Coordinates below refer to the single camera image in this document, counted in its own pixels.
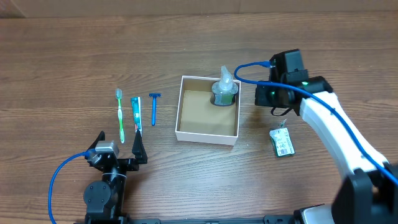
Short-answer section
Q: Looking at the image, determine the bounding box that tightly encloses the green white toothbrush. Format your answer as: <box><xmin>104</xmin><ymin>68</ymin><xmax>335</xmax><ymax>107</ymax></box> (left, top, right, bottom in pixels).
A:
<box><xmin>116</xmin><ymin>88</ymin><xmax>125</xmax><ymax>144</ymax></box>

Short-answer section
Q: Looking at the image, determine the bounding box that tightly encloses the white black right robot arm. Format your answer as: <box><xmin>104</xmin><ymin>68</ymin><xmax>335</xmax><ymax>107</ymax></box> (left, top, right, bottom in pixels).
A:
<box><xmin>255</xmin><ymin>49</ymin><xmax>397</xmax><ymax>224</ymax></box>

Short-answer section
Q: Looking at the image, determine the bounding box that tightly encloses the green white soap packet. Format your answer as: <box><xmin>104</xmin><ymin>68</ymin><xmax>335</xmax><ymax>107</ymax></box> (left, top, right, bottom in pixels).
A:
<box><xmin>269</xmin><ymin>119</ymin><xmax>295</xmax><ymax>157</ymax></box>

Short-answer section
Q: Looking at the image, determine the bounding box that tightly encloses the white cardboard box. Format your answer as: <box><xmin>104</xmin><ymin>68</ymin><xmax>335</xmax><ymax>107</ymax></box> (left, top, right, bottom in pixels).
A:
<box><xmin>175</xmin><ymin>75</ymin><xmax>241</xmax><ymax>146</ymax></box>

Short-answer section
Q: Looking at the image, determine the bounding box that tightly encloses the green toothpaste tube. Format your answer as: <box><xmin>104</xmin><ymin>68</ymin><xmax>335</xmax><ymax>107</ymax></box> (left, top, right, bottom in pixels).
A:
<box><xmin>131</xmin><ymin>96</ymin><xmax>142</xmax><ymax>134</ymax></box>

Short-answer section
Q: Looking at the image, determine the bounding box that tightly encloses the clear soap pump bottle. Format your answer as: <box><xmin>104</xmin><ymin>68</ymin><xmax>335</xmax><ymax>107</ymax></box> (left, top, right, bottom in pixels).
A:
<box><xmin>210</xmin><ymin>65</ymin><xmax>239</xmax><ymax>106</ymax></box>

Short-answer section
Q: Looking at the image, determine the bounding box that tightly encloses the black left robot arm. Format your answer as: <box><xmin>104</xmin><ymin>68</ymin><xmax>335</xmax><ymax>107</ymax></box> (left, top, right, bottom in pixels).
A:
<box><xmin>83</xmin><ymin>130</ymin><xmax>148</xmax><ymax>223</ymax></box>

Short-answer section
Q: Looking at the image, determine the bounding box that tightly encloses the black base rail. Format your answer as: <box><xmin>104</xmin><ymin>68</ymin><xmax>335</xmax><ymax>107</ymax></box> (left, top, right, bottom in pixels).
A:
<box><xmin>78</xmin><ymin>215</ymin><xmax>300</xmax><ymax>224</ymax></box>

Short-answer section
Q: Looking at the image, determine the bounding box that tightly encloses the blue left cable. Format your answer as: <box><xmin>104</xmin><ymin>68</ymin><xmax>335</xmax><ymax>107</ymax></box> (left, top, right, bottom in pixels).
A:
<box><xmin>47</xmin><ymin>150</ymin><xmax>94</xmax><ymax>224</ymax></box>

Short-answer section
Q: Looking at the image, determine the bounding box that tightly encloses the blue disposable razor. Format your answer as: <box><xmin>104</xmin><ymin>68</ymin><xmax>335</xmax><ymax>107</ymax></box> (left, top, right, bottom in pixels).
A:
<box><xmin>149</xmin><ymin>93</ymin><xmax>161</xmax><ymax>126</ymax></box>

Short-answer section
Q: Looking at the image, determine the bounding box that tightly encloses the blue cable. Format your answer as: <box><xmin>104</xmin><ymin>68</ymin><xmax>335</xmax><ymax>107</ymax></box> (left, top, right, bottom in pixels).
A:
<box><xmin>47</xmin><ymin>150</ymin><xmax>94</xmax><ymax>224</ymax></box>
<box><xmin>233</xmin><ymin>60</ymin><xmax>398</xmax><ymax>187</ymax></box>

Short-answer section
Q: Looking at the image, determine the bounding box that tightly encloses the blue right cable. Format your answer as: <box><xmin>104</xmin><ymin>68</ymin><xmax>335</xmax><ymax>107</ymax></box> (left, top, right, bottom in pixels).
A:
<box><xmin>233</xmin><ymin>60</ymin><xmax>398</xmax><ymax>187</ymax></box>

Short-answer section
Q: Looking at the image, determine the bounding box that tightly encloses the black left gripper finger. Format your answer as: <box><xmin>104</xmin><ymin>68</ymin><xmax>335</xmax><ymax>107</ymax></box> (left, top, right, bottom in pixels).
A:
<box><xmin>88</xmin><ymin>131</ymin><xmax>105</xmax><ymax>151</ymax></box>
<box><xmin>132</xmin><ymin>130</ymin><xmax>148</xmax><ymax>164</ymax></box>

